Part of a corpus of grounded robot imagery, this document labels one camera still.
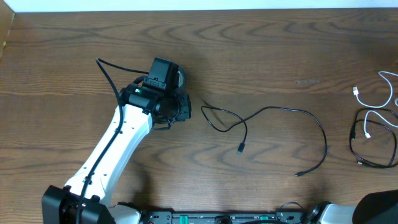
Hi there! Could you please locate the black USB cable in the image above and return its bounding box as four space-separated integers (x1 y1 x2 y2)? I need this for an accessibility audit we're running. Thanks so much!
348 107 398 169
200 105 328 177

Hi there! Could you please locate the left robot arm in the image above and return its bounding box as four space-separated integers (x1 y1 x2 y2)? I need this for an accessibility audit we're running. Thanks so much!
42 57 192 223

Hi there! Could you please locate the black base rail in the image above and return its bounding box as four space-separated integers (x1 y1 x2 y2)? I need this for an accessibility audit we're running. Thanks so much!
118 202 315 224

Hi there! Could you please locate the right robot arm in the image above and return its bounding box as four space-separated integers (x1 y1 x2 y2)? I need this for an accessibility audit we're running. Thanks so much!
303 190 397 224

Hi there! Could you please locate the left camera black cable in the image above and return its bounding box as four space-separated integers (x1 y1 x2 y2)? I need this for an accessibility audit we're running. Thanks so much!
74 57 150 224

